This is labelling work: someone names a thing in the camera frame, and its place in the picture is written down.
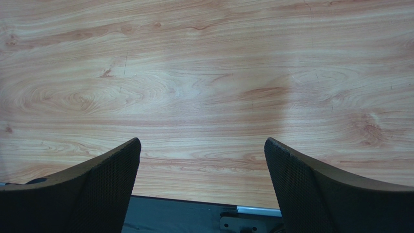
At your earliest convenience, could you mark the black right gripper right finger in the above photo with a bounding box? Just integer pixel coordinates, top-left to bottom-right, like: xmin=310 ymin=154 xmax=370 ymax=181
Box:
xmin=264 ymin=138 xmax=414 ymax=233

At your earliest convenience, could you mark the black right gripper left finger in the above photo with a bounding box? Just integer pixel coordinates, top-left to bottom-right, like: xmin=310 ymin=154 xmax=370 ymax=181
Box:
xmin=0 ymin=138 xmax=141 ymax=233

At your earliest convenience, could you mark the aluminium frame rail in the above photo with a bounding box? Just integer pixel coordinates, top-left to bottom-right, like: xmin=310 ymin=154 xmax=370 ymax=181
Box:
xmin=220 ymin=206 xmax=286 ymax=233

